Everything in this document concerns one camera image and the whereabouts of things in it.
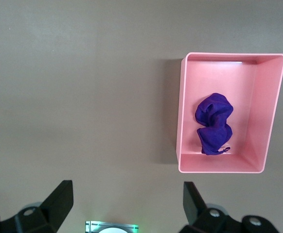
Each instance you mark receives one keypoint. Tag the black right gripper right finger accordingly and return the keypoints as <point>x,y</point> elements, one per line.
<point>196,211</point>

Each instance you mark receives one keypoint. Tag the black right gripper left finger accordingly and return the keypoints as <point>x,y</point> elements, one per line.
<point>55,208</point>

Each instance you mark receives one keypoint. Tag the purple cloth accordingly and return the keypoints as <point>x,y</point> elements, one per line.
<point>214,123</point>

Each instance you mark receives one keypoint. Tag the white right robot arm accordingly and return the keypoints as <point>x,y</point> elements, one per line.
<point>112,230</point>

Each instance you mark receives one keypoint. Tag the pink plastic bin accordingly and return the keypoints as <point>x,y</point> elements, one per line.
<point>258,121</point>

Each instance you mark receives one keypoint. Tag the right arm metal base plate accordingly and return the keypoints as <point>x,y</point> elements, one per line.
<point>91,225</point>

